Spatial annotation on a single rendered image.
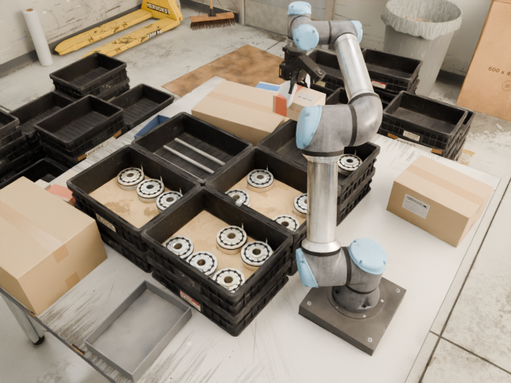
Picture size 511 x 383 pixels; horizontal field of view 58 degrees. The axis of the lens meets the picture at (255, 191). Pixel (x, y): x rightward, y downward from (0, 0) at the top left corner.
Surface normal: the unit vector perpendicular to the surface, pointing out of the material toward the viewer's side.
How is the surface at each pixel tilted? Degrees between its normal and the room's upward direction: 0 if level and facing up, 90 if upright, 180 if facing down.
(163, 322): 0
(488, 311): 0
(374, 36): 90
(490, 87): 73
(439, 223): 90
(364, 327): 4
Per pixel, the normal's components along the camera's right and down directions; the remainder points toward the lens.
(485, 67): -0.55, 0.37
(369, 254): 0.16, -0.70
